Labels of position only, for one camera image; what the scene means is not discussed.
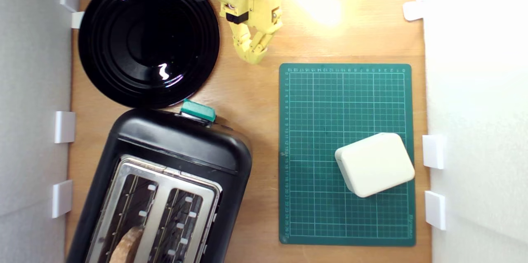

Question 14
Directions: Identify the black two-slot toaster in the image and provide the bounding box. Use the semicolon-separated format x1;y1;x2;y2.
66;108;253;263

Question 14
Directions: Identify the black round plate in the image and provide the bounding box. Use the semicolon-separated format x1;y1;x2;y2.
78;0;221;110

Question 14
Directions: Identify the white rounded block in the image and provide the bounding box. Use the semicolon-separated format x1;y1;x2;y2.
335;132;416;198

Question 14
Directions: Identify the brown bread slice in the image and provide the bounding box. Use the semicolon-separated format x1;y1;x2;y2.
108;225;145;263

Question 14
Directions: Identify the green cutting mat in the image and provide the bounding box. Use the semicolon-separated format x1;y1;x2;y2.
279;63;416;247

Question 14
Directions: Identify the green toaster lever knob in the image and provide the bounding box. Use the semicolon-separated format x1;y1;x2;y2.
180;99;217;123

